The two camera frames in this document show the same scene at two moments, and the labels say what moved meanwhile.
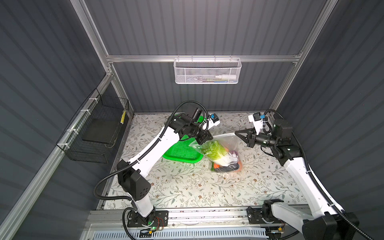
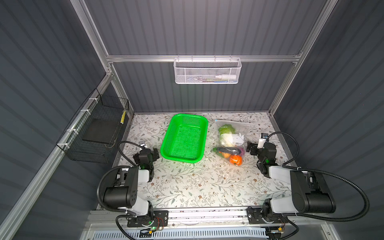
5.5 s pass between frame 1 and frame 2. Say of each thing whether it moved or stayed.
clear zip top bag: moved
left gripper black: moved
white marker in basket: stayed
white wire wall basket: stayed
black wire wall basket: stayed
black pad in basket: stayed
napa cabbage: moved
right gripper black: moved
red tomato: moved
